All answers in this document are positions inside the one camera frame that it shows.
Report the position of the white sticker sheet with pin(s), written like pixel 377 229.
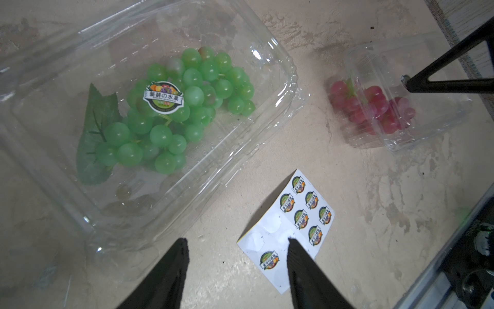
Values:
pixel 299 212

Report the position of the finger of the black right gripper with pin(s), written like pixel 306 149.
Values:
pixel 421 83

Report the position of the clear box green grapes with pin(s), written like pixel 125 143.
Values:
pixel 125 176

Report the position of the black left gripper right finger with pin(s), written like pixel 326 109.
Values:
pixel 309 286

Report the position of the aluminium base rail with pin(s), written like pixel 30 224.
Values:
pixel 461 275

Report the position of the round fruit label sticker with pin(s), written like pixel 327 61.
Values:
pixel 164 97

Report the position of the clear box red grapes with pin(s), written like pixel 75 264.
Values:
pixel 372 105

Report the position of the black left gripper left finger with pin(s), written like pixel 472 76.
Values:
pixel 163 287

